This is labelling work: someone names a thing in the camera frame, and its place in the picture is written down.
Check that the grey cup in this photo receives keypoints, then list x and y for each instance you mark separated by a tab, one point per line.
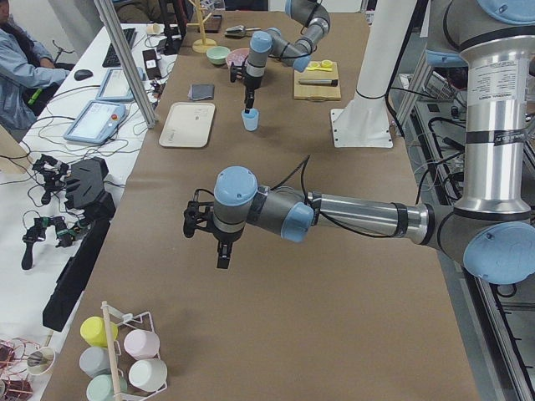
94	361

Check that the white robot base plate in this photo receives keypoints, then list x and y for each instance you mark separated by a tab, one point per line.
360	129

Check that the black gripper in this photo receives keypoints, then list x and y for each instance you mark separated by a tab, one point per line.
252	82
225	236

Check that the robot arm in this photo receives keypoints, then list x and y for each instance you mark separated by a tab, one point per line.
487	231
270	43

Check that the wooden stand with round base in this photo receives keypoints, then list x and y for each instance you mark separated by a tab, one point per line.
203	15

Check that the yellow cup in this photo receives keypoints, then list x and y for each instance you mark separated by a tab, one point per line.
92	330

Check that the teach pendant near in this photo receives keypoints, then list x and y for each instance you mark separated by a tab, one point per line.
96	123

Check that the black gripper stand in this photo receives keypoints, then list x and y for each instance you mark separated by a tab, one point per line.
85	192

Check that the teach pendant far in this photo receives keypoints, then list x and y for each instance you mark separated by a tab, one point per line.
115	87

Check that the teach pendant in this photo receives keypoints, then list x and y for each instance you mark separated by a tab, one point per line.
115	87
96	123

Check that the grey folded cloth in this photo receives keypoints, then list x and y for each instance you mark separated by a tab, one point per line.
198	92

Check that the black handheld gripper lower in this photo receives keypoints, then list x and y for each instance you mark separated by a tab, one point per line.
65	236

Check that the metal scoop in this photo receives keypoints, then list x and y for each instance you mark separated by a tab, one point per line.
240	31

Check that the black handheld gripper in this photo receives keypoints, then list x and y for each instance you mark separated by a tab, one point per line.
65	236
53	171

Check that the white rabbit tray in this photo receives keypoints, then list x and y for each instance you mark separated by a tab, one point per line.
187	125

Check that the mint green bowl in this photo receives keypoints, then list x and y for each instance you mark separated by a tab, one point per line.
217	55

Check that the yellow plastic knife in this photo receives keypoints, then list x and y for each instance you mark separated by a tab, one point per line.
318	69

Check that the white cup rack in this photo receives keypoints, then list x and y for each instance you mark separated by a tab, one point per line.
123	359

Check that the black handheld gripper upper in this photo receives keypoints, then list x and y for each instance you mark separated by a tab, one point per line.
53	171

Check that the white cup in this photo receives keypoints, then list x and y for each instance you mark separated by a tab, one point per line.
148	374

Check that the aluminium frame post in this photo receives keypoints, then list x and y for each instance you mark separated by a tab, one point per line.
113	27

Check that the white robot column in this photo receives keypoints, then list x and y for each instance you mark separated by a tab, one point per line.
393	22

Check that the seated person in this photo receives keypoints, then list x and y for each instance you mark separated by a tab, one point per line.
29	76

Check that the pink cup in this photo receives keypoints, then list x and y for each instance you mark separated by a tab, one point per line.
142	344

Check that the wooden cutting board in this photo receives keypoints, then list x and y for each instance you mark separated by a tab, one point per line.
304	92

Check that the paper cup with scoop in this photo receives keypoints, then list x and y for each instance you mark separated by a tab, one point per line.
41	362

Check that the black computer mouse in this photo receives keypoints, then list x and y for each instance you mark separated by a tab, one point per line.
82	74

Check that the mint green cup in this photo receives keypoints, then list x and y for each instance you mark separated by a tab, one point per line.
101	388

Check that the steel cylindrical knife handle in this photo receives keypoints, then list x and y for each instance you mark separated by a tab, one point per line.
319	82

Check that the pink bowl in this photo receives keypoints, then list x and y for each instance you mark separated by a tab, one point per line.
237	57

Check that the yellow lemon lower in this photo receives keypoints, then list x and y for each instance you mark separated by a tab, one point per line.
326	64

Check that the light blue cup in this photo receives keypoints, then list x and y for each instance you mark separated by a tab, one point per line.
250	118

